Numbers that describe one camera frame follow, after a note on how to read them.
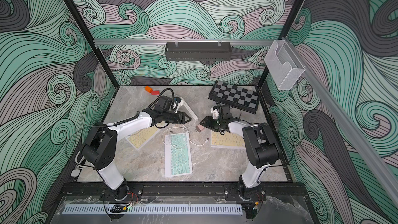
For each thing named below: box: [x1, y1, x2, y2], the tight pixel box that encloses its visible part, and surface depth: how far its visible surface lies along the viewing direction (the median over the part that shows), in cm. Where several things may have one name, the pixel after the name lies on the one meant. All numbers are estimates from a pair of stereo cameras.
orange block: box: [144, 85, 153, 94], surface depth 120 cm
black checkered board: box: [208, 80, 260, 115], surface depth 112 cm
